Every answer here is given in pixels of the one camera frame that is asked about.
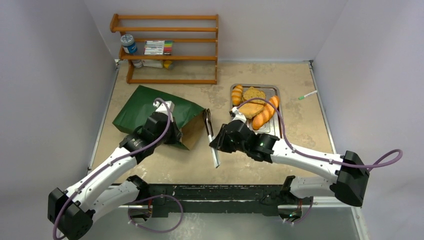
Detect triangular orange fake pastry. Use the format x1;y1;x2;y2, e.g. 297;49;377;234
238;102;264;119

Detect green brown paper bag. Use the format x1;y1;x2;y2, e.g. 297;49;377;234
112;85;205;150

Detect silver metal tongs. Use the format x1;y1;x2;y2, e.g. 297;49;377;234
202;108;221;168

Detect long orange fake baguette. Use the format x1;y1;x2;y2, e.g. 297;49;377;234
252;95;280;130

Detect orange fake bread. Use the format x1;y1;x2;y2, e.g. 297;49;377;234
231;84;244;106

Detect seeded fake bread slice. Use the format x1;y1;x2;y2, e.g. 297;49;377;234
242;86;266;105

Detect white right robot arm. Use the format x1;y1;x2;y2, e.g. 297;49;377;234
209;120;370;207

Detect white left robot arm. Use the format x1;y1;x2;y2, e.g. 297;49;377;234
47;110;181;240

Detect silver metal tray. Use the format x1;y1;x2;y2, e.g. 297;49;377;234
230;84;282;137

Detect white small box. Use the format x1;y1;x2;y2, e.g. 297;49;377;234
141;59;164;69

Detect small grey jar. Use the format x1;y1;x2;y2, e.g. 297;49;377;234
131;59;143;68

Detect yellow small bottle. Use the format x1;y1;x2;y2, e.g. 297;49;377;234
163;60;174;70

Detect green white marker pen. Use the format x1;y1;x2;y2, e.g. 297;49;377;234
298;90;318;101

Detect pack of coloured markers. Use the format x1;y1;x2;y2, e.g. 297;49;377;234
143;40;174;56

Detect blue white jar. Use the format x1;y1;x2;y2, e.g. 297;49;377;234
120;34;138;54

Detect orange wooden shelf rack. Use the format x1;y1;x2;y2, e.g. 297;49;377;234
109;13;219;85

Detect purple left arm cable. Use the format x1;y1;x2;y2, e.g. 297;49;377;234
52;97;173;240

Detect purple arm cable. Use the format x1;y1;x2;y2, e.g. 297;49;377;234
52;97;173;240
235;97;404;170

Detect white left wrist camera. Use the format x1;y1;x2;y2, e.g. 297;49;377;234
153;100;175;116

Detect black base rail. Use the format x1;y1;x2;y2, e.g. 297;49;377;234
115;183;314;220

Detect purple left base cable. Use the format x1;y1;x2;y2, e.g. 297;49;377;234
127;194;185;234

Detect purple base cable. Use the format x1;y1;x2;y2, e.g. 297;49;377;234
282;198;315;227
127;194;185;234

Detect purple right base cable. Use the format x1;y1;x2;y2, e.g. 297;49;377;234
282;198;315;227

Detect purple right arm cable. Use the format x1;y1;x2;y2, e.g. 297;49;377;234
235;97;404;170

